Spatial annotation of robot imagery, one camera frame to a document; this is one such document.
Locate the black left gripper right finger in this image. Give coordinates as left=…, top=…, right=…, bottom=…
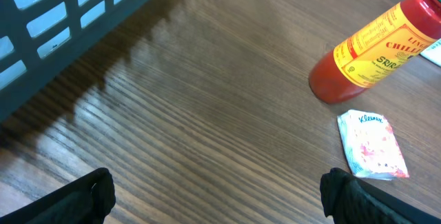
left=320, top=167, right=440, bottom=224

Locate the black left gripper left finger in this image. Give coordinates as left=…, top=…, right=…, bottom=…
left=1, top=167, right=116, bottom=224

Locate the orange Kleenex tissue pack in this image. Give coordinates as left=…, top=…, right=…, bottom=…
left=337, top=110, right=409, bottom=181

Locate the red sauce bottle green cap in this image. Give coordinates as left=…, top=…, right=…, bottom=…
left=309, top=0, right=440, bottom=103

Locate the white barcode scanner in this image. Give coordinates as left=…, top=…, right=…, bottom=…
left=420, top=39, right=441, bottom=67

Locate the grey plastic shopping basket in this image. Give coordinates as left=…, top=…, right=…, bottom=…
left=1, top=0, right=149, bottom=120

